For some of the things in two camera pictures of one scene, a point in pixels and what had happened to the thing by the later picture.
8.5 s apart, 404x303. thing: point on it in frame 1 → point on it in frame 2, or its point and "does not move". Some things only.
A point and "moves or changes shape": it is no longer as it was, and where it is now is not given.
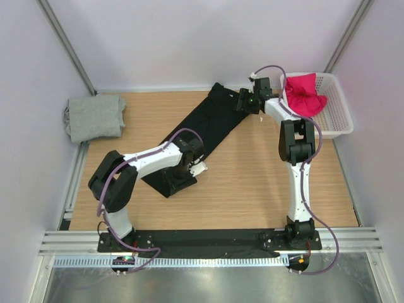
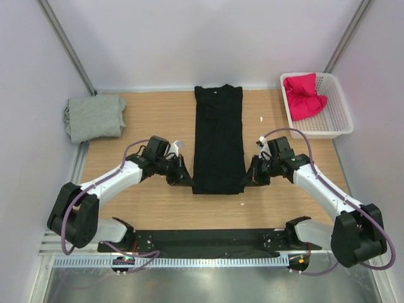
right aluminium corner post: x=364 y=7 does not move
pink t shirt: x=301 y=90 does not move
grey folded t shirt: x=95 y=117 does not move
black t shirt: x=214 y=117 moves or changes shape
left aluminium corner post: x=56 y=24 does not move
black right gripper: x=243 y=95 → x=254 y=177
